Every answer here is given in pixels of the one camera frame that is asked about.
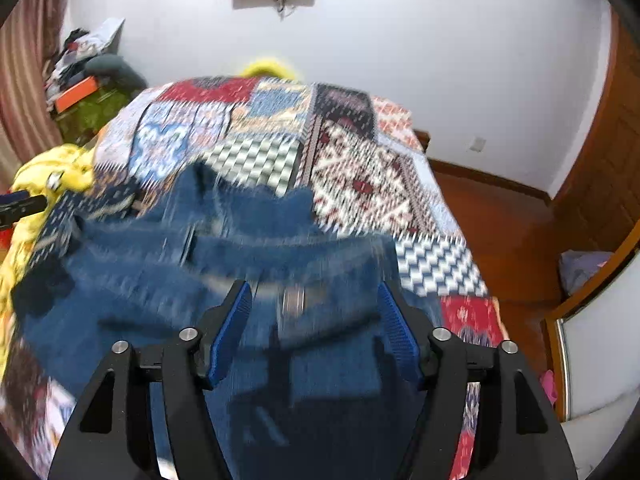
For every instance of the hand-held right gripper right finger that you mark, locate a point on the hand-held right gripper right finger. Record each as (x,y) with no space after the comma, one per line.
(400,335)

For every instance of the yellow cartoon blanket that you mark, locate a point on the yellow cartoon blanket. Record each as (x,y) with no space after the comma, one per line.
(45,170)

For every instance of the pale purple cloth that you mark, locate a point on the pale purple cloth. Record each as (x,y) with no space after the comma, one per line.
(582,270)

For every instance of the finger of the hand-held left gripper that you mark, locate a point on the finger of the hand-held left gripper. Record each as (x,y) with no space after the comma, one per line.
(22,207)

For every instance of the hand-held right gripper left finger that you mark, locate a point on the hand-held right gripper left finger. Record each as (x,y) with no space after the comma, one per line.
(230,335)

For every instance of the pile of clothes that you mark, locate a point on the pile of clothes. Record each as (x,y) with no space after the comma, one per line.
(75,55)

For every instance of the grey bag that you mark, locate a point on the grey bag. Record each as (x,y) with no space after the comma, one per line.
(117,72)

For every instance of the yellow fluffy object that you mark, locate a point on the yellow fluffy object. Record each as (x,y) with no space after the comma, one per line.
(267,67)

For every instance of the striped brown curtain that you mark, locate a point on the striped brown curtain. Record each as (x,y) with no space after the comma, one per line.
(25,70)

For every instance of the green patterned cloth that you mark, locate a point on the green patterned cloth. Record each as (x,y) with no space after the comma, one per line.
(90,115)

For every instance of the patchwork bed cover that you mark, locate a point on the patchwork bed cover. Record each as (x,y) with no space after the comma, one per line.
(360,170)

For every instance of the wooden door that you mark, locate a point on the wooden door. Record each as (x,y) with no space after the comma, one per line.
(610,160)

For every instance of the white wall socket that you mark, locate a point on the white wall socket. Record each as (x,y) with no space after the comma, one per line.
(478,145)

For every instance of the orange box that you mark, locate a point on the orange box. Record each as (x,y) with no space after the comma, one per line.
(75,94)

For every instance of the pink cloth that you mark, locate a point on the pink cloth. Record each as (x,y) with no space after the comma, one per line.
(548,386)

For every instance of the blue denim jacket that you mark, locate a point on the blue denim jacket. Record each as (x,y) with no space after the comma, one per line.
(310,360)

